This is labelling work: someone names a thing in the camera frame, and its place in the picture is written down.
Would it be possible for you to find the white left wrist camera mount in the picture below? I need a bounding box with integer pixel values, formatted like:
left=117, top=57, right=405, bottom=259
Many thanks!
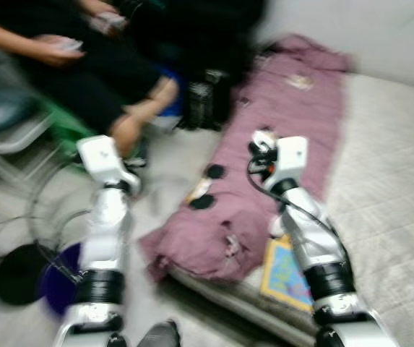
left=77, top=134, right=141, bottom=192

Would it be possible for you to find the silver left robot leg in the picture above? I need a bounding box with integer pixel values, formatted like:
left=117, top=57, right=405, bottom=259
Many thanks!
left=138, top=320, right=181, bottom=347

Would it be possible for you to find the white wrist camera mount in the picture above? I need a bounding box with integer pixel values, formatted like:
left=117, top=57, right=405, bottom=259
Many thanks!
left=77, top=134, right=141, bottom=192
left=264, top=136, right=309, bottom=190

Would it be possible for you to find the person in black clothes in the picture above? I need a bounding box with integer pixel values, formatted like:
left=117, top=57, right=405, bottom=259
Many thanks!
left=77, top=0, right=269, bottom=77

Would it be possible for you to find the grey quilted mattress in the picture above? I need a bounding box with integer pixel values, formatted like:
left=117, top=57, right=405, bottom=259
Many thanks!
left=171, top=72, right=414, bottom=347

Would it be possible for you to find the blue-grey seat cushion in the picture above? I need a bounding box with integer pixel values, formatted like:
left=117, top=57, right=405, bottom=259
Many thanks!
left=0, top=94, right=38, bottom=134

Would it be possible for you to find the colourful children's book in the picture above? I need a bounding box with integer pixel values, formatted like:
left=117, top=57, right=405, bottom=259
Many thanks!
left=259, top=235, right=316, bottom=313

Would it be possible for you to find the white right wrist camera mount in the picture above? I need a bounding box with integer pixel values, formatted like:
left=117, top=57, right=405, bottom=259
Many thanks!
left=264, top=136, right=309, bottom=190

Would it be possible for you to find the purple plastic bin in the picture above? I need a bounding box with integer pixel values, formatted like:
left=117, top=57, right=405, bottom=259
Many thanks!
left=37, top=242, right=85, bottom=319

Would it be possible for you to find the green plastic stool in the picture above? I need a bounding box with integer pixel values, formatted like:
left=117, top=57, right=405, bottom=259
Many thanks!
left=37, top=98, right=150, bottom=160

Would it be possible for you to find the person in black dress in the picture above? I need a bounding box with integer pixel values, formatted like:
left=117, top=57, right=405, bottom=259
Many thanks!
left=0, top=0, right=180, bottom=156

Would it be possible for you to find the pink cartoon print blanket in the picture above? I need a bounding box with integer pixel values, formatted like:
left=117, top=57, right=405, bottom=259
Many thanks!
left=138, top=33, right=352, bottom=283

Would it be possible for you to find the blue plastic container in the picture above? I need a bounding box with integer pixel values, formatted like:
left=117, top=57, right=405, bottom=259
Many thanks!
left=156, top=65, right=186, bottom=116

